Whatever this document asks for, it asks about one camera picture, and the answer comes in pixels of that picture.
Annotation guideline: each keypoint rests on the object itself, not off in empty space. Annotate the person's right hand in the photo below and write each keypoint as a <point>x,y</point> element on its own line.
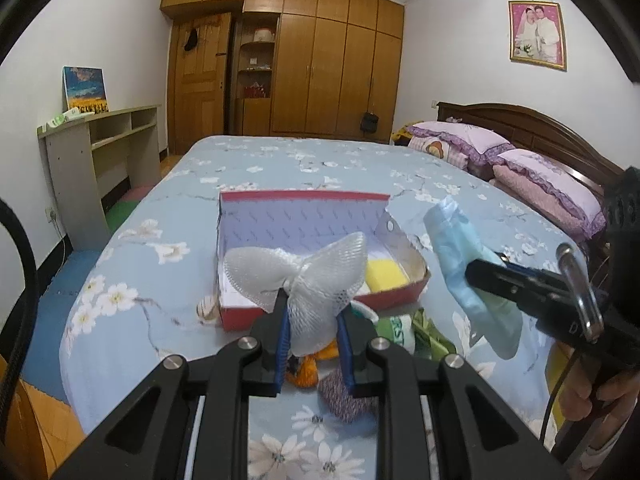
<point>575,395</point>

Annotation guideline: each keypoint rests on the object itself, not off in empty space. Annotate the purple knit sock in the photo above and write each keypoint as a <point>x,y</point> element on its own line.
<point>345,397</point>

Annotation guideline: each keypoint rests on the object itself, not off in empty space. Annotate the red cardboard box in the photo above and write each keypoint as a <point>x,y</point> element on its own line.
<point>300,225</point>

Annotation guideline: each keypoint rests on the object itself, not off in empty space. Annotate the red shelf item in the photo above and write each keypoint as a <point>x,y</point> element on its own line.
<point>256,91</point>

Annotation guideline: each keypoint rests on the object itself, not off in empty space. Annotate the green white packet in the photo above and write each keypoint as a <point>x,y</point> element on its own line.
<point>67,119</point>

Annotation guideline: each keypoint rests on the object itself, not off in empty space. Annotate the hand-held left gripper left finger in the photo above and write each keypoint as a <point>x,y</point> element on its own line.
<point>283,340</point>

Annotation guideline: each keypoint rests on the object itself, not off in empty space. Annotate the cartoon print pillow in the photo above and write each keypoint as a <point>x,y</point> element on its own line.
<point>437,152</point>

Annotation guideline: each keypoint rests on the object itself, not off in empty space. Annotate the blue and yellow painting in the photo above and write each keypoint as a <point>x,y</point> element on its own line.
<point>86,89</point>

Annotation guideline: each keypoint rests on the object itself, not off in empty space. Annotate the white foam mesh net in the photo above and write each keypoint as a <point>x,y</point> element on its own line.
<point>320,280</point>

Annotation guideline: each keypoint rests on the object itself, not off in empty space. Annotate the yellow sponge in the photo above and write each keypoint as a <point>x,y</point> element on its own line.
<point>385,275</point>

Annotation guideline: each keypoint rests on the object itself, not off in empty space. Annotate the black hanging bag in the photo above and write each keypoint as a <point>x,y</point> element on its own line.
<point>370,122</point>

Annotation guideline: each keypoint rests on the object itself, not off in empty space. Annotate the yellow plush toy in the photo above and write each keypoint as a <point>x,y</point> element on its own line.
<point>400,136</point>

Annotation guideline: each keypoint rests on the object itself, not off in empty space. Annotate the pink foam floor mat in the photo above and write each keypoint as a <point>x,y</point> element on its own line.
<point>136,193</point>

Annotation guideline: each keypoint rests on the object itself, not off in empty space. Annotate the person's right forearm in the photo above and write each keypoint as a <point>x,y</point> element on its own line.
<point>607,452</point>

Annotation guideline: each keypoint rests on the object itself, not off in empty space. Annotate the blue floral bed sheet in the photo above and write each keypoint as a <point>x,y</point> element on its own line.
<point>310,165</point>

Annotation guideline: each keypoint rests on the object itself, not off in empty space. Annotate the beige desk with shelves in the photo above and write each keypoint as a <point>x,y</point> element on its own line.
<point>75,175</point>

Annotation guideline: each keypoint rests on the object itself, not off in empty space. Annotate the black hanging item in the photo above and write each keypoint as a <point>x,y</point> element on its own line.
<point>191,40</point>

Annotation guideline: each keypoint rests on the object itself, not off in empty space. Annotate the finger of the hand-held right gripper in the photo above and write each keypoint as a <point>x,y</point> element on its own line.
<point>495,280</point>
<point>545,275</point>

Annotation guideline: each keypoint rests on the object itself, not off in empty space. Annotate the purple frilled pillow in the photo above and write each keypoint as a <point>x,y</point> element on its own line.
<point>555,180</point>
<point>460,135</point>

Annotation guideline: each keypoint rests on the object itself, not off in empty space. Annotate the green foam floor mat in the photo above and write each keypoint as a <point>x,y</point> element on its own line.
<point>119,214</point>

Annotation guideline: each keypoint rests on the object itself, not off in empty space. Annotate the green white knit sock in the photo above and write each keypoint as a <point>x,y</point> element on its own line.
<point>397,332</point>

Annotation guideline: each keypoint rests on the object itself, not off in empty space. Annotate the pink pillow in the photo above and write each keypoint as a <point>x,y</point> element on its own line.
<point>530,197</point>

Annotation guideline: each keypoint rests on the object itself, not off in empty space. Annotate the wooden door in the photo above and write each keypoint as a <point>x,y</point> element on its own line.
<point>197,90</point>

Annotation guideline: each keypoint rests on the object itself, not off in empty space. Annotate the green satin cloth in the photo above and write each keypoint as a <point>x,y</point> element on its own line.
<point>432,340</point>

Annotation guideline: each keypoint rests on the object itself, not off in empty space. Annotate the orange knit item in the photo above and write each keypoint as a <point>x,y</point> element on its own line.
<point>306,372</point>

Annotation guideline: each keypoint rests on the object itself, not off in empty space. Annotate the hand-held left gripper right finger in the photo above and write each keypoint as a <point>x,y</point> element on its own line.
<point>345,355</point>

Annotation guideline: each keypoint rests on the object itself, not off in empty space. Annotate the white round box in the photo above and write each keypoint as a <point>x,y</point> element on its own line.
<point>263,36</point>

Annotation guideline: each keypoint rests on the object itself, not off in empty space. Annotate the light blue towel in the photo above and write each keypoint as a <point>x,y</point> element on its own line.
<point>455,250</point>

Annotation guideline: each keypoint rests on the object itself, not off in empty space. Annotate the blue foam floor mat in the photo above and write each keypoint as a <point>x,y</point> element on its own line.
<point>55,300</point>

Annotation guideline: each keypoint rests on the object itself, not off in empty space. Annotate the wooden wardrobe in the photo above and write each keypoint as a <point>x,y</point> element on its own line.
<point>325,60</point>

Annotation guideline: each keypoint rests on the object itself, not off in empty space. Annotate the dark wooden headboard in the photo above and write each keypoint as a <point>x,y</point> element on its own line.
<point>540,122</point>

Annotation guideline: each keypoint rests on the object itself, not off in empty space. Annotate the framed wall portrait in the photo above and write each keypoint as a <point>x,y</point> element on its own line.
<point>537,35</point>

